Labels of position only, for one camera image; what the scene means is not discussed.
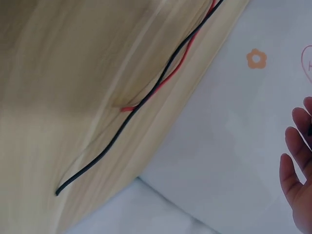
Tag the person's right hand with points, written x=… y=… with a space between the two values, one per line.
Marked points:
x=301 y=195

